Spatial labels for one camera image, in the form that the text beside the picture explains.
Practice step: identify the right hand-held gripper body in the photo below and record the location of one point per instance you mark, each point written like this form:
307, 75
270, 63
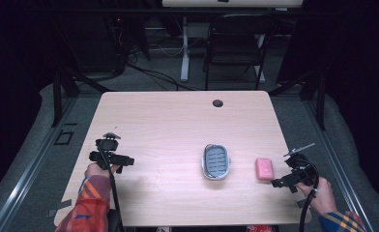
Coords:
296, 167

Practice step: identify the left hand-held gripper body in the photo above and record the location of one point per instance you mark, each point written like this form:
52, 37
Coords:
108, 145

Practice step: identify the pink soap bar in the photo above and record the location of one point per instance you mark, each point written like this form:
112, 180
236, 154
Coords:
264, 168

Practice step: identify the grey and white soap dish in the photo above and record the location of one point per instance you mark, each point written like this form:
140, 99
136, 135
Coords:
216, 161

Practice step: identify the person's left hand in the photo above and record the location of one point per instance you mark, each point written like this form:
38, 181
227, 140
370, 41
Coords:
94, 170

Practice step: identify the person's right hand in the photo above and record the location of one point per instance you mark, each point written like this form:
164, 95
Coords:
321, 196

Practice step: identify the red packet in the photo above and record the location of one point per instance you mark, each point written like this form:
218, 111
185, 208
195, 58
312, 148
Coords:
260, 228

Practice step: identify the grey tape strip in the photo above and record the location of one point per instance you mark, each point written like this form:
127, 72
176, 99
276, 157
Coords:
60, 206

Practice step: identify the black metal stand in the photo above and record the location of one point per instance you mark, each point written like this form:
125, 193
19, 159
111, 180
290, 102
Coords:
62, 93
319, 96

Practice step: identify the dark computer tower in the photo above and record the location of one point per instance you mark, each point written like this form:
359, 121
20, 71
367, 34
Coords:
102, 42

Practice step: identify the white desk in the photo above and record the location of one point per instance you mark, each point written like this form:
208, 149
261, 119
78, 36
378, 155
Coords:
185, 48

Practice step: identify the black folding chair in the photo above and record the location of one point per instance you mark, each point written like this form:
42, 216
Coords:
239, 48

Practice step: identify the aluminium floor rail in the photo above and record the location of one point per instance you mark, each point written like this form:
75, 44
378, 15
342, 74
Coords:
335, 161
26, 174

